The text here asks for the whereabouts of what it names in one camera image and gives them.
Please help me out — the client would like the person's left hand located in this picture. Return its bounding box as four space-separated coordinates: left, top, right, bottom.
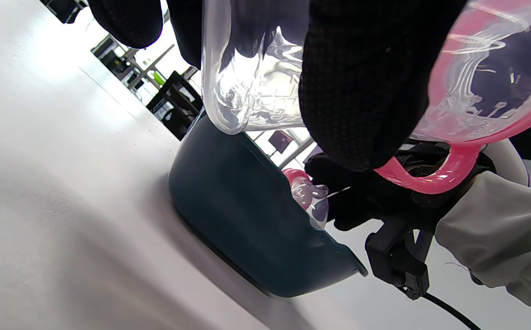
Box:
87 0 468 171

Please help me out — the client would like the person's right hand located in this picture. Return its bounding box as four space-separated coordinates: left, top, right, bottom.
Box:
304 142 496 232

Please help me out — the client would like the pink bottle nipple collar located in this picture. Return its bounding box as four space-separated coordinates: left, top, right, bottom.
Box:
282 167 330 230

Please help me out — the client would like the pink bottle handle ring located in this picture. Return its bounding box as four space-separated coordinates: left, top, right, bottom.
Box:
375 0 531 195

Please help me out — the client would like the clear plastic baby bottle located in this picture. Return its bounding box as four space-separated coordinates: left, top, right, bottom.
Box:
201 0 531 143

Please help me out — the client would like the purple screen monitor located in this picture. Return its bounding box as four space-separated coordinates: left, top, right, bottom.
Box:
268 130 293 154

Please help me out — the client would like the teal plastic basin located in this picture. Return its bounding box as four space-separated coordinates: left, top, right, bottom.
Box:
168 110 368 298

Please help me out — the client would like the black wrist camera with strap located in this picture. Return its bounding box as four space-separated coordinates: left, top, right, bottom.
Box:
365 218 434 301

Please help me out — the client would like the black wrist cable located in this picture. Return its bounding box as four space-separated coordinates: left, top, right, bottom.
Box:
398 286 482 330

